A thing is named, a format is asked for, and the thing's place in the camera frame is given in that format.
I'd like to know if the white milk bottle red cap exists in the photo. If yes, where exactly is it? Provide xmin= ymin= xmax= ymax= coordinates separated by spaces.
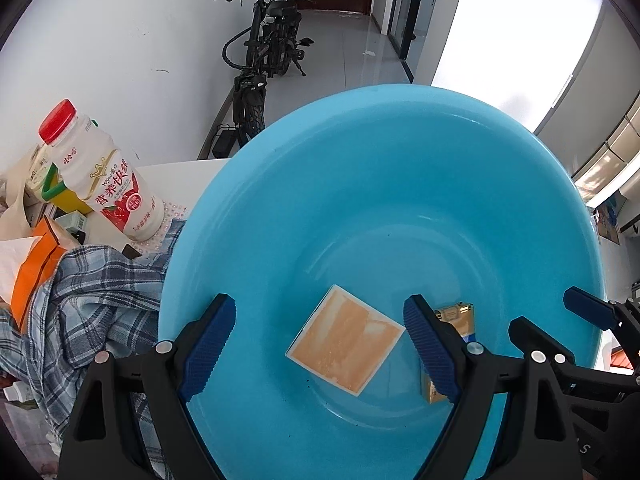
xmin=38 ymin=99 xmax=166 ymax=242

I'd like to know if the orange red object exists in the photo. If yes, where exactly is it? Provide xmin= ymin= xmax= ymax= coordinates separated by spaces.
xmin=611 ymin=344 xmax=640 ymax=372

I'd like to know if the square orange white box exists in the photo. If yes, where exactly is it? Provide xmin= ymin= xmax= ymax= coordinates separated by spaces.
xmin=285 ymin=284 xmax=407 ymax=397

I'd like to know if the light blue plastic basin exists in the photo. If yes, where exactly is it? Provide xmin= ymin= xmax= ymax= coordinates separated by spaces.
xmin=157 ymin=84 xmax=607 ymax=480

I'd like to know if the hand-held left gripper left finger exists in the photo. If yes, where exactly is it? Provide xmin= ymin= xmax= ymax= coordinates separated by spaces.
xmin=59 ymin=292 xmax=237 ymax=480

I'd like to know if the blue plaid shirt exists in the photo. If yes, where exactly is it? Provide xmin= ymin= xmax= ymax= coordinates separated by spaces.
xmin=0 ymin=217 xmax=188 ymax=480

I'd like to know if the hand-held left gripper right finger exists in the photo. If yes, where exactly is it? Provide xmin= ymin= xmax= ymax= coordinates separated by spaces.
xmin=403 ymin=294 xmax=583 ymax=480

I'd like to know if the grey tall cabinet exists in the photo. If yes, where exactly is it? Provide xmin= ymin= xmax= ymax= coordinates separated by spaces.
xmin=534 ymin=0 xmax=640 ymax=181

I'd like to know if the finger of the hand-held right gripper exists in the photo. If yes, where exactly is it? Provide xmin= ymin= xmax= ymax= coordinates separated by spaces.
xmin=563 ymin=286 xmax=640 ymax=333
xmin=507 ymin=315 xmax=576 ymax=367

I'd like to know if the black electric bicycle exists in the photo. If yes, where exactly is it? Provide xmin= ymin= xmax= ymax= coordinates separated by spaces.
xmin=201 ymin=0 xmax=318 ymax=148

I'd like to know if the yellow cup green handle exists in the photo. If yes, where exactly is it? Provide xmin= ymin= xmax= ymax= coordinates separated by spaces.
xmin=40 ymin=162 xmax=96 ymax=216

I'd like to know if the black bicycle charger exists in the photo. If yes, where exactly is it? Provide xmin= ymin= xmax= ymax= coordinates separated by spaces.
xmin=212 ymin=124 xmax=241 ymax=158

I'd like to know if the black-framed glass door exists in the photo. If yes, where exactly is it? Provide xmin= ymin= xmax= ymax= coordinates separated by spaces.
xmin=387 ymin=0 xmax=432 ymax=83

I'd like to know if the yellow blue cigarette pack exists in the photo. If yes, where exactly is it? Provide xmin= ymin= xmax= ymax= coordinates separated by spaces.
xmin=422 ymin=301 xmax=477 ymax=405

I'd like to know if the orange white tissue pack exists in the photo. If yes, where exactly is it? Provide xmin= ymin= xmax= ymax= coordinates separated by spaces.
xmin=0 ymin=215 xmax=81 ymax=333

